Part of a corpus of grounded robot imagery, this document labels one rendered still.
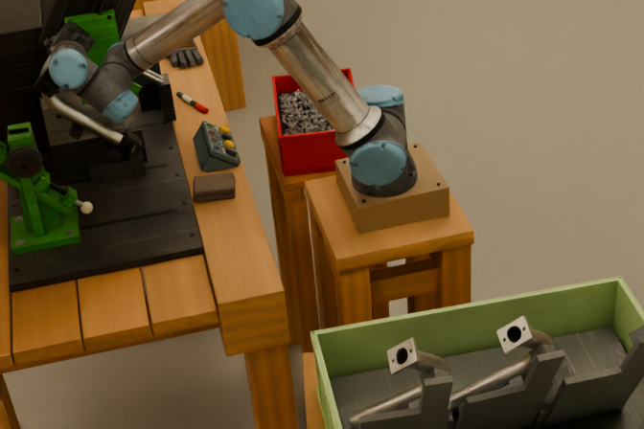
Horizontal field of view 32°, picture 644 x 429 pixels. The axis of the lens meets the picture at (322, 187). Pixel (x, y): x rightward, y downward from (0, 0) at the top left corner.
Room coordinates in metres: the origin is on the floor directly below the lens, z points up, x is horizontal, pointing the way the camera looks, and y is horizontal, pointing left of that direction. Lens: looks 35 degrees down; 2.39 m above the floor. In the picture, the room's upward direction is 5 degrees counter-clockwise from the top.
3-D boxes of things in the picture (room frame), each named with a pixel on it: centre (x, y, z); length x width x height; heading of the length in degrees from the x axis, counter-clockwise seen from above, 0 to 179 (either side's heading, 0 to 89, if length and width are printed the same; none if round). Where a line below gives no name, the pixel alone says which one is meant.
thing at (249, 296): (2.51, 0.30, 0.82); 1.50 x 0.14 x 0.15; 11
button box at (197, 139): (2.33, 0.25, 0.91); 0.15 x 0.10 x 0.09; 11
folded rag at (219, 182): (2.17, 0.25, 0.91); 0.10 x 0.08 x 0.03; 91
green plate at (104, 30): (2.40, 0.50, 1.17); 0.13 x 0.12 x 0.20; 11
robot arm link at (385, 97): (2.12, -0.14, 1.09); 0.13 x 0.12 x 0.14; 174
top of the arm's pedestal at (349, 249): (2.13, -0.14, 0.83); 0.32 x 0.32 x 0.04; 11
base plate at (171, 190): (2.46, 0.58, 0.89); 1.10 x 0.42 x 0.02; 11
